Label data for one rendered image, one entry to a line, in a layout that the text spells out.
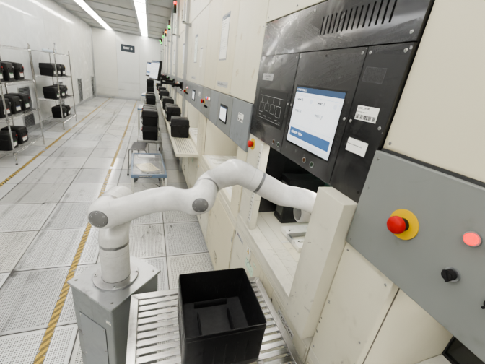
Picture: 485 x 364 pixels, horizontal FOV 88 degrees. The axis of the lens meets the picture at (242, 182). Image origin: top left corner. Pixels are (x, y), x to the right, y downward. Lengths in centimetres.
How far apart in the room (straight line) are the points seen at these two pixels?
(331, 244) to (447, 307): 29
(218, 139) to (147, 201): 191
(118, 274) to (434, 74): 128
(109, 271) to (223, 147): 197
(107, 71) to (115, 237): 1363
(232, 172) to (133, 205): 40
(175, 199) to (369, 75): 74
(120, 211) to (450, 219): 98
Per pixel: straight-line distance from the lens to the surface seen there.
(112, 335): 137
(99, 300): 129
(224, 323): 115
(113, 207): 106
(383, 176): 70
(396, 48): 76
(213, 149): 287
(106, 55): 1462
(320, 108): 92
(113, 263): 125
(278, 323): 121
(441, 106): 67
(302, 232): 155
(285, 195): 98
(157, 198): 102
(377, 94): 76
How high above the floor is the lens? 167
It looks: 22 degrees down
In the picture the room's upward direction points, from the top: 8 degrees clockwise
